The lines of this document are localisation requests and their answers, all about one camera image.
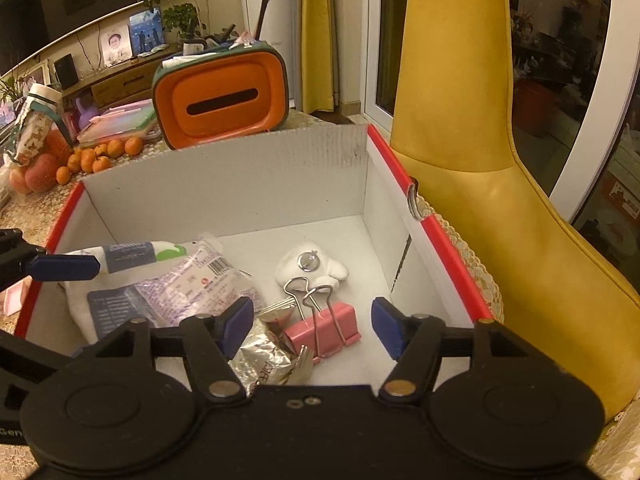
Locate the glass sliding door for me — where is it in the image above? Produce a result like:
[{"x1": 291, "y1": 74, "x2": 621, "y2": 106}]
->
[{"x1": 364, "y1": 0, "x2": 640, "y2": 282}]

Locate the wooden television cabinet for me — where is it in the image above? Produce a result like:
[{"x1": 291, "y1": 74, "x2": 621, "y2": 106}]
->
[{"x1": 49, "y1": 41, "x2": 202, "y2": 112}]

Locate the calligraphy brush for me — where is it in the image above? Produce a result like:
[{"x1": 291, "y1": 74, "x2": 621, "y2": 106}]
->
[{"x1": 254, "y1": 0, "x2": 276, "y2": 42}]

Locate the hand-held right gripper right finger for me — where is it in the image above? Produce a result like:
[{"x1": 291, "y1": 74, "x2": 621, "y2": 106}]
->
[{"x1": 371, "y1": 296, "x2": 563, "y2": 403}]

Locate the blue picture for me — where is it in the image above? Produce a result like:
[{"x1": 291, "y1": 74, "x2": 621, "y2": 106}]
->
[{"x1": 128, "y1": 7, "x2": 166, "y2": 57}]

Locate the red apple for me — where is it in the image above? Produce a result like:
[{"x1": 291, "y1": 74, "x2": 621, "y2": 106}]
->
[
  {"x1": 24, "y1": 153, "x2": 61, "y2": 194},
  {"x1": 6, "y1": 167, "x2": 31, "y2": 196}
]

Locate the pink binder clip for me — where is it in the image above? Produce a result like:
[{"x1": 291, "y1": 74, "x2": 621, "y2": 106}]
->
[{"x1": 282, "y1": 277, "x2": 362, "y2": 359}]

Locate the black speaker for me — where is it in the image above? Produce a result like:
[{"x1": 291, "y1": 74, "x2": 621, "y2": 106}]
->
[{"x1": 52, "y1": 53, "x2": 80, "y2": 90}]

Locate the white printed sachet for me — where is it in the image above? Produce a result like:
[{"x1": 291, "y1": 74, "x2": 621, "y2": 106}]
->
[{"x1": 134, "y1": 233, "x2": 264, "y2": 329}]

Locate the tall potted green plant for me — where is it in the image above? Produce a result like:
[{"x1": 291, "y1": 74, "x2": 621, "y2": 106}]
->
[{"x1": 132, "y1": 0, "x2": 209, "y2": 44}]

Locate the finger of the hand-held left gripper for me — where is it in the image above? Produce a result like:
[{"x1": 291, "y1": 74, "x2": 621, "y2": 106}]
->
[{"x1": 0, "y1": 229, "x2": 101, "y2": 292}]

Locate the metal ring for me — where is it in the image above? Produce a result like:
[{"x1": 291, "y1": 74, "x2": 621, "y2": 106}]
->
[{"x1": 405, "y1": 182, "x2": 424, "y2": 222}]

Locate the silver foil wrapper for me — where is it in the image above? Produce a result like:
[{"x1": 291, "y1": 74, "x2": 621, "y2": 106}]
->
[{"x1": 229, "y1": 309, "x2": 315, "y2": 402}]

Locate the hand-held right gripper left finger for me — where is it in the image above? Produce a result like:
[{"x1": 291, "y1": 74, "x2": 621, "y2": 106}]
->
[{"x1": 75, "y1": 296, "x2": 254, "y2": 403}]

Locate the green orange tissue box organiser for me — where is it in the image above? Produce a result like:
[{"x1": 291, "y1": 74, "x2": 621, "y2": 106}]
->
[{"x1": 152, "y1": 42, "x2": 290, "y2": 151}]

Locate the white tower air conditioner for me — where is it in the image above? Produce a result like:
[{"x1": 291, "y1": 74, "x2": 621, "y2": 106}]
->
[{"x1": 237, "y1": 0, "x2": 302, "y2": 112}]

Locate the portrait photo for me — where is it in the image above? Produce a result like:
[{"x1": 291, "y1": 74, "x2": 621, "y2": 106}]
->
[{"x1": 99, "y1": 24, "x2": 134, "y2": 68}]

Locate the stack of pink folders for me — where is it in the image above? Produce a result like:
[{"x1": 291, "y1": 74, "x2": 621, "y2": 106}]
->
[{"x1": 74, "y1": 99, "x2": 162, "y2": 144}]

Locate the yellow giraffe chair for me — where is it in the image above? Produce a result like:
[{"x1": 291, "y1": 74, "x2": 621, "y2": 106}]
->
[{"x1": 388, "y1": 0, "x2": 640, "y2": 422}]

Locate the patterned snack bag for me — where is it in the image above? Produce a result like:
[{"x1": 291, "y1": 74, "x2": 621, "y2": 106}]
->
[{"x1": 4, "y1": 83, "x2": 64, "y2": 166}]

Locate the red cardboard box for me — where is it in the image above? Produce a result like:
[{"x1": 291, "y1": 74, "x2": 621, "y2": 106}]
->
[{"x1": 15, "y1": 124, "x2": 504, "y2": 392}]

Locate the white photo frame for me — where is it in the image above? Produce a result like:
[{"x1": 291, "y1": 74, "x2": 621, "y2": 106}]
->
[{"x1": 19, "y1": 59, "x2": 51, "y2": 99}]

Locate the small plant in glass vase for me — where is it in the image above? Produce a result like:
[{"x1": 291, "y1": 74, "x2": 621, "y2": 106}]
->
[{"x1": 0, "y1": 74, "x2": 27, "y2": 127}]

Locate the yellow curtain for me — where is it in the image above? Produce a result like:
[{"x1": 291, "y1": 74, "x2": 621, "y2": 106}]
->
[{"x1": 299, "y1": 0, "x2": 342, "y2": 114}]

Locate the white wet wipes pack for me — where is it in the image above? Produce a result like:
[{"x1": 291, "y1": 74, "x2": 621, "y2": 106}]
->
[{"x1": 62, "y1": 240, "x2": 202, "y2": 347}]

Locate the white figurine keychain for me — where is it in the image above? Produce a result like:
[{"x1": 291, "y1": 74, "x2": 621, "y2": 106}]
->
[{"x1": 274, "y1": 243, "x2": 350, "y2": 294}]

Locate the pile of tangerines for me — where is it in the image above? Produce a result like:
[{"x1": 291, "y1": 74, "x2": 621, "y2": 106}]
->
[{"x1": 55, "y1": 135, "x2": 145, "y2": 185}]

